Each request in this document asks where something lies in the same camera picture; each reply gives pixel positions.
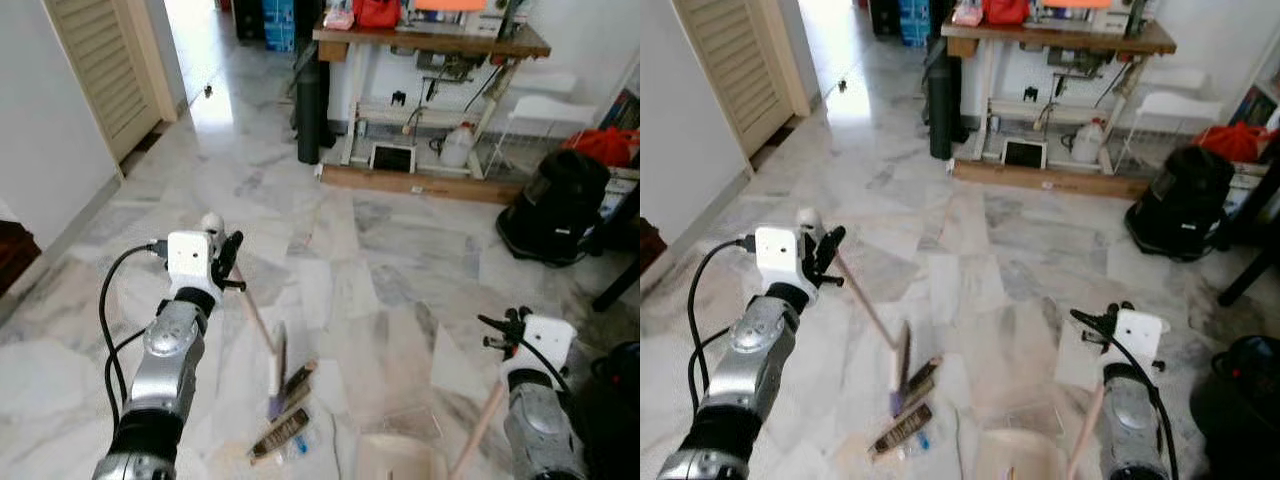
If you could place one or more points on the blue box stack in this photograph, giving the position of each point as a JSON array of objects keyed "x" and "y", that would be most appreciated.
[
  {"x": 914, "y": 22},
  {"x": 278, "y": 25}
]

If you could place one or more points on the white chair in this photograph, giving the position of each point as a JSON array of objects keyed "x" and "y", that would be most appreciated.
[
  {"x": 545, "y": 108},
  {"x": 1180, "y": 103}
]

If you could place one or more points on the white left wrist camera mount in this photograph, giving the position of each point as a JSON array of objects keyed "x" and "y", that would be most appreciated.
[
  {"x": 188, "y": 256},
  {"x": 778, "y": 252}
]

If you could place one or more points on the short brown snack wrapper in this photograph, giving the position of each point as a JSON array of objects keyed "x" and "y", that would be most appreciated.
[
  {"x": 300, "y": 380},
  {"x": 925, "y": 375}
]

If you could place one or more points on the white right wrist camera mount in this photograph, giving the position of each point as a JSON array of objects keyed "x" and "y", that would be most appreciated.
[
  {"x": 550, "y": 340},
  {"x": 1142, "y": 335}
]

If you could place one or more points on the beige louvered door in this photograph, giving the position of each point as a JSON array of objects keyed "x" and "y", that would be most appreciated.
[
  {"x": 105, "y": 70},
  {"x": 740, "y": 65}
]

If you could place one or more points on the white plastic jug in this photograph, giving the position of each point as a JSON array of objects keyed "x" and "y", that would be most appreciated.
[
  {"x": 1087, "y": 143},
  {"x": 457, "y": 148}
]

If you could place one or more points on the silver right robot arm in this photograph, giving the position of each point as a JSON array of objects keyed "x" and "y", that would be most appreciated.
[
  {"x": 1135, "y": 420},
  {"x": 540, "y": 430}
]

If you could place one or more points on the red handbag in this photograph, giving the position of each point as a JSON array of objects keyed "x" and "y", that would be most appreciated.
[
  {"x": 376, "y": 12},
  {"x": 1005, "y": 10}
]

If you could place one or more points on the white framed tablet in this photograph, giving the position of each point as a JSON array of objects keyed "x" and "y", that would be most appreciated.
[
  {"x": 392, "y": 158},
  {"x": 1023, "y": 154}
]

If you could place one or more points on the wooden top workbench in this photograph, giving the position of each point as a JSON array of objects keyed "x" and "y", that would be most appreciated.
[
  {"x": 430, "y": 42},
  {"x": 1060, "y": 38}
]

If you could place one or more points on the black upright cylinder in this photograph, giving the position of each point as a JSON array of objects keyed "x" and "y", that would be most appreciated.
[
  {"x": 940, "y": 105},
  {"x": 310, "y": 110}
]

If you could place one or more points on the black table leg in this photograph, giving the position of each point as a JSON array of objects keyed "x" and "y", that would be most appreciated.
[
  {"x": 615, "y": 285},
  {"x": 1248, "y": 278}
]

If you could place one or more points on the long wooden plank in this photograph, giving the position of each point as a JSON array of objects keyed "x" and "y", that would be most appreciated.
[
  {"x": 1050, "y": 180},
  {"x": 420, "y": 184}
]

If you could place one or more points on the red cloth bag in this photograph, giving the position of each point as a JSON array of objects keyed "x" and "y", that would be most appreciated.
[
  {"x": 1235, "y": 140},
  {"x": 605, "y": 145}
]

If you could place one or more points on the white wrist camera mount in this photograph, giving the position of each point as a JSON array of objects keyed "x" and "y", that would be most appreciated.
[
  {"x": 778, "y": 252},
  {"x": 188, "y": 256},
  {"x": 550, "y": 340},
  {"x": 1142, "y": 335}
]

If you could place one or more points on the long brown snack wrapper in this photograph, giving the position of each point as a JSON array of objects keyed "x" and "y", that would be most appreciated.
[
  {"x": 902, "y": 432},
  {"x": 280, "y": 435}
]

